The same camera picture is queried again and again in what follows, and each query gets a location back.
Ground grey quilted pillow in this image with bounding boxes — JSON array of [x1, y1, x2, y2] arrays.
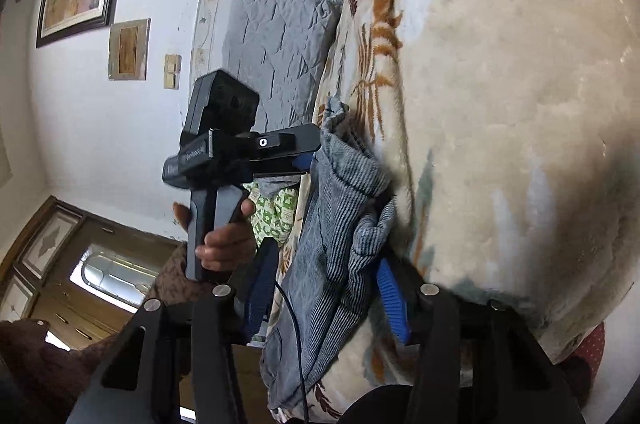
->
[[222, 0, 344, 132]]

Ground person's left hand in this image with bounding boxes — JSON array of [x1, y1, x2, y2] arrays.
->
[[195, 199, 256, 274]]

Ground leaf pattern fleece blanket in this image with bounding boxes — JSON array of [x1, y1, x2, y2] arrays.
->
[[269, 0, 640, 422]]

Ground wall light switch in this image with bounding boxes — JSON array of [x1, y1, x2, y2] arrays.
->
[[164, 54, 182, 90]]

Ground green patterned quilt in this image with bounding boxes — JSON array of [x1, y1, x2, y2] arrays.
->
[[244, 181, 298, 248]]

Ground grey denim pants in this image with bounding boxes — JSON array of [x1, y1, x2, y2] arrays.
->
[[260, 98, 396, 410]]

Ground small framed picture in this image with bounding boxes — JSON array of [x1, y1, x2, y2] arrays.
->
[[108, 18, 151, 80]]

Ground black cable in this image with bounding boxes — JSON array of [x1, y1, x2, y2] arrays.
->
[[271, 278, 312, 424]]

